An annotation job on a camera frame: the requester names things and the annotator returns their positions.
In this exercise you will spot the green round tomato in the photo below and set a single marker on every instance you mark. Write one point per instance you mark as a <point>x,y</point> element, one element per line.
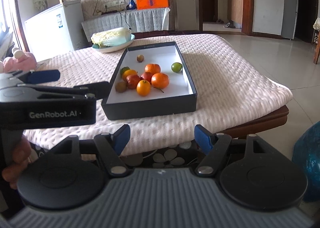
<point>176,67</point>

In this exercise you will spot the red tomato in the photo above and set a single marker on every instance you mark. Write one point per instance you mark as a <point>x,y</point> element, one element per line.
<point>147,76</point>

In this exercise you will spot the small brown longan back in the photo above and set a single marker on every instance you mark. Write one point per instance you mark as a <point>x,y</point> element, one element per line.
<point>140,58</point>

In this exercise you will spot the wall power socket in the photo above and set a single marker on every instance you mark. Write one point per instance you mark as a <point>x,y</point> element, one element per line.
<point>112,4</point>

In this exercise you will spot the grey shallow cardboard box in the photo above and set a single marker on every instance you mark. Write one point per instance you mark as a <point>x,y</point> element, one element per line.
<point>180,96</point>

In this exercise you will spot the blue glass bottle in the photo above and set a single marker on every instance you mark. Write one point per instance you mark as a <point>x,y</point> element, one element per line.
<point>131,5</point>

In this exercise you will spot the cloth covered tv cabinet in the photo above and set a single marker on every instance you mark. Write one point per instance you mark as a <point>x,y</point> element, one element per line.
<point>138,21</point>

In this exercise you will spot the napa cabbage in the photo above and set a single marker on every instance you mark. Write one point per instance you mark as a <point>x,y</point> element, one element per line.
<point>112,37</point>

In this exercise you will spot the blue plastic bag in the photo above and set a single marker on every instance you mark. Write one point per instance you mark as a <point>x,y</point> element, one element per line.
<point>306,155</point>

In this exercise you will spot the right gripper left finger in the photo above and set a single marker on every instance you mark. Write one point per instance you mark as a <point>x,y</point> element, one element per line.
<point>107,148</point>

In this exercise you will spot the green tomato with stem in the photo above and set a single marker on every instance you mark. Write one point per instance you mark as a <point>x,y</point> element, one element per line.
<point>123,70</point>

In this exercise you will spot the dark red wrinkled fruit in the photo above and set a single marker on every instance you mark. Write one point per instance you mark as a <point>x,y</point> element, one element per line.
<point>132,81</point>

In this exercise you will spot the white chest freezer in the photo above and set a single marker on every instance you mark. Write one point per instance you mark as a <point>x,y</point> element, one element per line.
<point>56,31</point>

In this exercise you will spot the mandarin orange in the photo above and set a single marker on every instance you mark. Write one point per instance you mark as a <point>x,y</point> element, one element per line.
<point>160,80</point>
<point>152,68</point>

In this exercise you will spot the white blue plate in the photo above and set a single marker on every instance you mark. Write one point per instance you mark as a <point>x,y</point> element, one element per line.
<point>116,48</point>

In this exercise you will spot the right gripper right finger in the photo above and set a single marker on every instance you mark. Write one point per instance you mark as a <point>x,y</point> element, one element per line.
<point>220,151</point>

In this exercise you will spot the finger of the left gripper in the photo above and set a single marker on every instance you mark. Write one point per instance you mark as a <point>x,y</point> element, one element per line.
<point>39,77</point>
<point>100,89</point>

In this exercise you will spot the small orange tomato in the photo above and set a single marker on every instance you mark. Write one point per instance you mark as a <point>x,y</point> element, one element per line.
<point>143,88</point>

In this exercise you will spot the orange cherry tomato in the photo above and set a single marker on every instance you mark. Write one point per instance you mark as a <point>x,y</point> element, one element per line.
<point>128,73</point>

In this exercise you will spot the wooden hallway cabinet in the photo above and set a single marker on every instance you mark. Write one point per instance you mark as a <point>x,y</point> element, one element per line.
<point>235,12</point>

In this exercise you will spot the person's left hand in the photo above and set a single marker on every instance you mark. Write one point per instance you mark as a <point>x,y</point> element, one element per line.
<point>20,157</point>

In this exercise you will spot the pink plush toy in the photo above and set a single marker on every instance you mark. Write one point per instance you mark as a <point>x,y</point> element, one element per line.
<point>24,61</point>

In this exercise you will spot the grey refrigerator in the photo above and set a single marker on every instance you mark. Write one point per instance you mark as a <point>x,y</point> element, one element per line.
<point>289,19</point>

